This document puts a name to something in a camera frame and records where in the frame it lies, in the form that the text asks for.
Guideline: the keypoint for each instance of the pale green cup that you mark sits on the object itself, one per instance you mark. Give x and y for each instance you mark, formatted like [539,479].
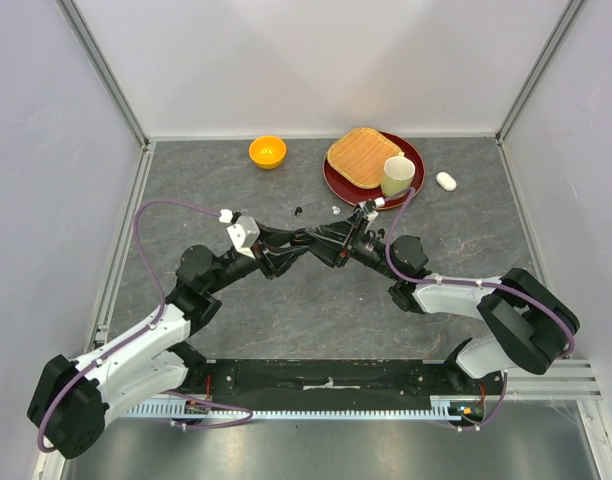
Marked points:
[398,174]

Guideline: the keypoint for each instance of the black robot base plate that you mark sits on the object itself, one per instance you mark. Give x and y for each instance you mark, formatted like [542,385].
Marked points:
[333,385]

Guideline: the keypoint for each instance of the light blue cable duct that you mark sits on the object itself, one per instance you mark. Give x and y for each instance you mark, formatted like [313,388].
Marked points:
[168,407]

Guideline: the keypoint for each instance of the white earbud charging case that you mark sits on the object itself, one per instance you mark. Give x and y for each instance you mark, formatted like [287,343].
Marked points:
[446,181]

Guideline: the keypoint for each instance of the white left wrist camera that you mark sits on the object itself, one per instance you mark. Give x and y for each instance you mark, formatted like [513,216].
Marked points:
[243,235]

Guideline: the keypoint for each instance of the orange plastic bowl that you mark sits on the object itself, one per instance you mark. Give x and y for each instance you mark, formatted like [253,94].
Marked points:
[267,152]

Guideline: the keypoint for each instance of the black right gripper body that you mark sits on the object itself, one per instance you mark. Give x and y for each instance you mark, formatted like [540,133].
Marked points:
[341,253]

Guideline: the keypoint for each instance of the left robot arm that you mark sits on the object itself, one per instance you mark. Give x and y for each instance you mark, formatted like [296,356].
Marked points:
[76,399]

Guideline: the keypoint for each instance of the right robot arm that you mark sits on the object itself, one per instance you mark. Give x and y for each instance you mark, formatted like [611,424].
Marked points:
[529,327]

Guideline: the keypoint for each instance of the black earbud charging case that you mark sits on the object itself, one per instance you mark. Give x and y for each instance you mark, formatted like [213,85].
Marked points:
[307,237]

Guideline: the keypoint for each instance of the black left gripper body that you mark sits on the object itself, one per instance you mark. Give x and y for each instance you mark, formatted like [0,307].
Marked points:
[265,259]

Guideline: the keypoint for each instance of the dark red round tray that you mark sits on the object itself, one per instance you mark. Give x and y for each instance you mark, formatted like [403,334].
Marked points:
[352,194]

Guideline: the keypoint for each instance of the woven bamboo tray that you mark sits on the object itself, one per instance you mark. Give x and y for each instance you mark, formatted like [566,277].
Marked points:
[360,155]

